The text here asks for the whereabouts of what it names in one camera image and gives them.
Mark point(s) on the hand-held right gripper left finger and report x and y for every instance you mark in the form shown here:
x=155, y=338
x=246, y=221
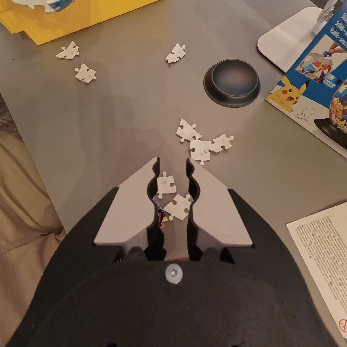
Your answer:
x=127, y=214

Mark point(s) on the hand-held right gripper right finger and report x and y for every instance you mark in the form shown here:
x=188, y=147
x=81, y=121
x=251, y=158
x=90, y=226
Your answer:
x=222, y=217

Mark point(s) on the white puzzle piece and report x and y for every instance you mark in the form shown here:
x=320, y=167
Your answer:
x=177, y=207
x=185, y=130
x=166, y=184
x=85, y=73
x=67, y=51
x=200, y=151
x=176, y=53
x=223, y=143

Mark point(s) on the partly built puzzle ball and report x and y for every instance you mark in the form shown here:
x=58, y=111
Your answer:
x=54, y=4

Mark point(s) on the colourful puzzle piece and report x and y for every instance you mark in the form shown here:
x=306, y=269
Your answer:
x=161, y=214

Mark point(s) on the black round ball stand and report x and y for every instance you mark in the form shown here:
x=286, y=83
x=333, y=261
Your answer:
x=231, y=81

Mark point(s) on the blue puzzle box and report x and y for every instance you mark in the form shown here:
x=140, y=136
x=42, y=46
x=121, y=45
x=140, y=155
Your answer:
x=320, y=81

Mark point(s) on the white paper leaflet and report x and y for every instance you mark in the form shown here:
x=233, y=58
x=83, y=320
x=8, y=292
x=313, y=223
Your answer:
x=322, y=257

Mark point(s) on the white document stand base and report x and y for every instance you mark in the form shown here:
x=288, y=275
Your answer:
x=284, y=40

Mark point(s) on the yellow plastic bin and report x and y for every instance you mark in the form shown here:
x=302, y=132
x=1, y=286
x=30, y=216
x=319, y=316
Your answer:
x=81, y=16

